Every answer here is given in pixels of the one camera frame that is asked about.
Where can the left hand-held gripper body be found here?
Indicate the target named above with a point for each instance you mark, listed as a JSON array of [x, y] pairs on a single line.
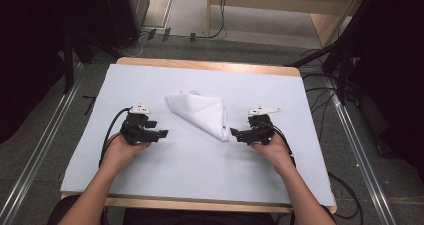
[[136, 133]]

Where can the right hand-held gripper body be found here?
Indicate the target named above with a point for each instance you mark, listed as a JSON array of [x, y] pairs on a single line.
[[263, 131]]

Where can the white mesh laundry bag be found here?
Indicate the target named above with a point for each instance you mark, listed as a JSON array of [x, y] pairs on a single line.
[[203, 113]]

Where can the person's left hand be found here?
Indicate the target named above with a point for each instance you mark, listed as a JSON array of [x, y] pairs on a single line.
[[121, 151]]

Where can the person's right hand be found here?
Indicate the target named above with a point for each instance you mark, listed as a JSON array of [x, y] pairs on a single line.
[[275, 153]]

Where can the pale blue table mat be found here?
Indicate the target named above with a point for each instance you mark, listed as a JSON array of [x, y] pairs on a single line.
[[186, 171]]

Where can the wooden table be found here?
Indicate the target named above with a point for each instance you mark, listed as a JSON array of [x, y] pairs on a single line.
[[206, 65]]

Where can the small black floor plug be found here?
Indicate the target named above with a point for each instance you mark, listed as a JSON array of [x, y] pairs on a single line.
[[192, 37], [151, 34], [166, 34]]

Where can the black metal stand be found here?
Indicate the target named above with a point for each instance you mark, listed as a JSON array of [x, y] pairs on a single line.
[[69, 65]]

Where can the black tripod stand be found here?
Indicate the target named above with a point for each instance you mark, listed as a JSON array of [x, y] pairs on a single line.
[[333, 56]]

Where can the dark cabinet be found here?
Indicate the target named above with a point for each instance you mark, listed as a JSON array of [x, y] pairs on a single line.
[[123, 15]]

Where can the dark curtain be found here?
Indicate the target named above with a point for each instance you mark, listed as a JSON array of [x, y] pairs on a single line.
[[40, 45], [393, 68]]

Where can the metal floor rail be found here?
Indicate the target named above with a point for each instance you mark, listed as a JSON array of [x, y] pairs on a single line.
[[36, 155], [363, 165]]

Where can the light wooden frame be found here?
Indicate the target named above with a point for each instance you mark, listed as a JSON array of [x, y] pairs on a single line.
[[320, 23]]

